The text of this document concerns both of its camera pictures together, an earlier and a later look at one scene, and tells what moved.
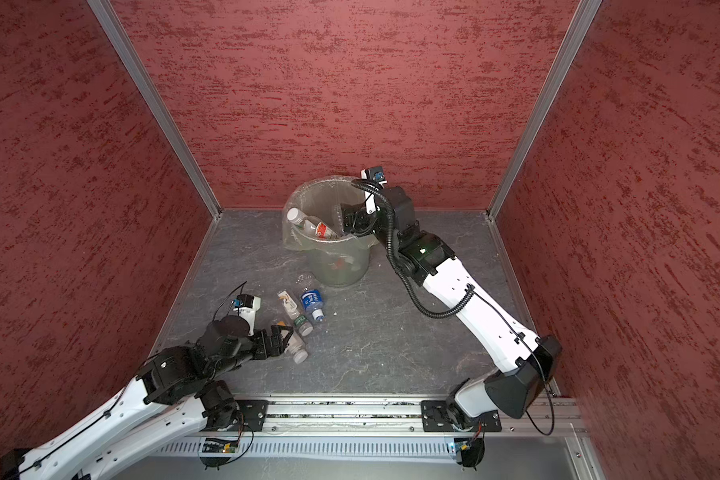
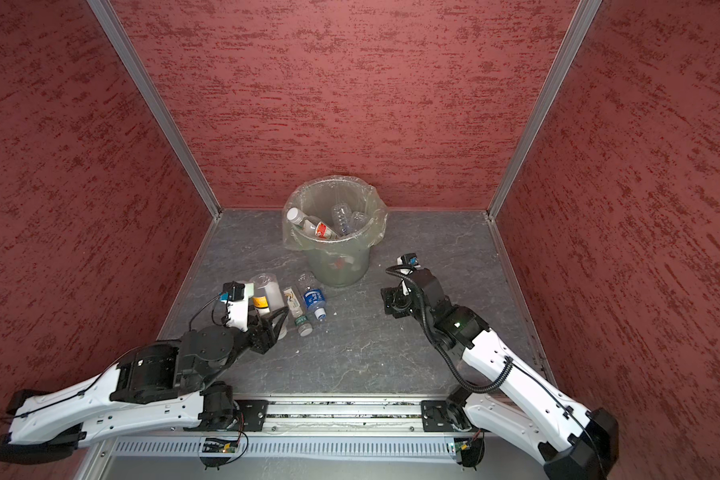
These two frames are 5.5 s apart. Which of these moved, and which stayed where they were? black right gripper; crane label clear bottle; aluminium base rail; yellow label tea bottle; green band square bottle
Moved: black right gripper; yellow label tea bottle
Stayed: aluminium base rail; crane label clear bottle; green band square bottle
